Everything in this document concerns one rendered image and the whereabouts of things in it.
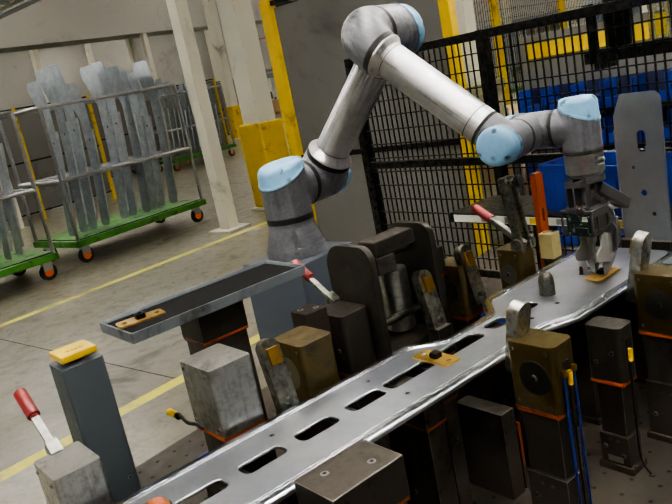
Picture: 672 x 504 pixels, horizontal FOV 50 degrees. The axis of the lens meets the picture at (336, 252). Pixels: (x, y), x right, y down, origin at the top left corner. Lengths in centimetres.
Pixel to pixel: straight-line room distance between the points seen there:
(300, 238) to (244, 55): 750
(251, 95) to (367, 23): 766
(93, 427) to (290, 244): 68
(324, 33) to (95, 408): 325
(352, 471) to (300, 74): 362
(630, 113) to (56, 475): 137
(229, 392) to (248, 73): 810
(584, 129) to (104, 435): 103
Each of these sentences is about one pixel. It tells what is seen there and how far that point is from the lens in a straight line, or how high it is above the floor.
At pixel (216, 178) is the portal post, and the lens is 835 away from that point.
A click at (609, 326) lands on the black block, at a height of 99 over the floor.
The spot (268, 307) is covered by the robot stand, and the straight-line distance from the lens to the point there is 179.
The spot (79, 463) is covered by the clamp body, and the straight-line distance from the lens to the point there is 110.
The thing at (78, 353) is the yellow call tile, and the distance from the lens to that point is 125.
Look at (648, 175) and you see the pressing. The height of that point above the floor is 115.
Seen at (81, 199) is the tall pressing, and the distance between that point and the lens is 886.
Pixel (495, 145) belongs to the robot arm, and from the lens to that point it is 138.
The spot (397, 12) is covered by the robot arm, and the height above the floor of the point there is 161.
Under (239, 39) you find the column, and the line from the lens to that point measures 918.
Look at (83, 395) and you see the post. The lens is 126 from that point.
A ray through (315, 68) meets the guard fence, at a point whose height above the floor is 155.
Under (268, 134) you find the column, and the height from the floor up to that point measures 93.
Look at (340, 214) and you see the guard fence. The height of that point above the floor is 68.
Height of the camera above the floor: 151
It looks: 14 degrees down
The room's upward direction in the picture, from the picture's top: 11 degrees counter-clockwise
